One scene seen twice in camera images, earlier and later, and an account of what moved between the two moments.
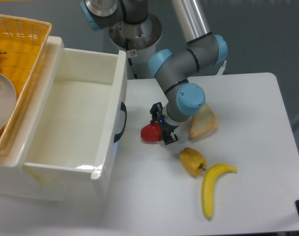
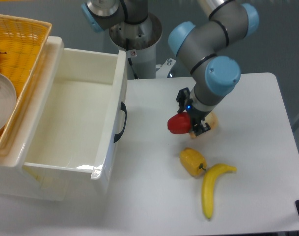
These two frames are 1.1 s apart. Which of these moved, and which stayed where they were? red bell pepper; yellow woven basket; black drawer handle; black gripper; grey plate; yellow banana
Moved: red bell pepper; black gripper
Stayed: yellow banana; yellow woven basket; grey plate; black drawer handle
